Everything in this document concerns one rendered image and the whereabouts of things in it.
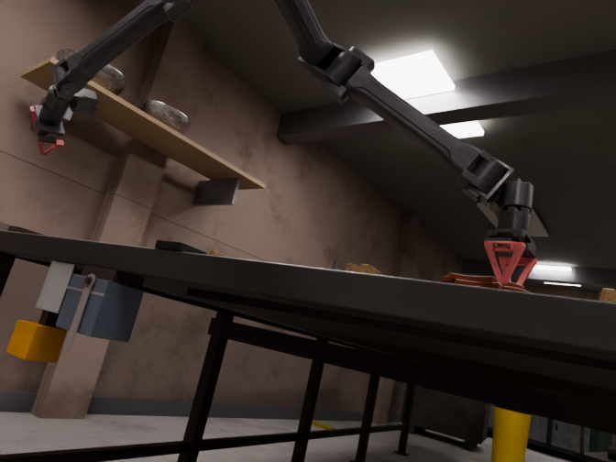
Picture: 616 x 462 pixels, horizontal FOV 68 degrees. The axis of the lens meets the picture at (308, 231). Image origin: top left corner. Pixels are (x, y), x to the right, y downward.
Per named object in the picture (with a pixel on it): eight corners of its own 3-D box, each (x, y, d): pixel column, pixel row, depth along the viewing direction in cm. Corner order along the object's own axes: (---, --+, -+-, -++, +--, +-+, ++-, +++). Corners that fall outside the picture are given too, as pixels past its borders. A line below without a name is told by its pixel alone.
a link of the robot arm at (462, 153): (316, 77, 99) (350, 40, 99) (320, 90, 104) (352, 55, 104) (480, 202, 88) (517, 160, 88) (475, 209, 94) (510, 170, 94)
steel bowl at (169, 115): (163, 148, 348) (169, 131, 351) (196, 144, 323) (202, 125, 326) (116, 123, 318) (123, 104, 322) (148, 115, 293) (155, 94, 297)
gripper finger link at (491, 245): (478, 280, 82) (484, 229, 84) (489, 288, 87) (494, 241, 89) (520, 282, 77) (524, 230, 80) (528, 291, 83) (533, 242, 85)
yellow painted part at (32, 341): (24, 360, 103) (60, 259, 109) (5, 352, 108) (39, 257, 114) (57, 363, 110) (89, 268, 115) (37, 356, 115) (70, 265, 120)
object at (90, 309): (79, 353, 93) (107, 267, 97) (42, 340, 100) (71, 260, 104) (125, 358, 102) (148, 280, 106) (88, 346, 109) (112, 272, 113)
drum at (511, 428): (493, 459, 538) (500, 403, 553) (530, 471, 514) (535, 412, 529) (483, 461, 509) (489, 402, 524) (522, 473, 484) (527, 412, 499)
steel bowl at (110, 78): (99, 114, 310) (106, 93, 313) (132, 104, 283) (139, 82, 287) (36, 79, 279) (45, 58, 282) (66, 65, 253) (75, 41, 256)
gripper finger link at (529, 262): (487, 286, 86) (492, 238, 88) (497, 294, 91) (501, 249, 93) (526, 290, 82) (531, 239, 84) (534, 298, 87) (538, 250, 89)
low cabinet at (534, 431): (610, 463, 792) (613, 418, 809) (599, 469, 666) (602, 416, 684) (499, 432, 908) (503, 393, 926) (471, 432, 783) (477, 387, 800)
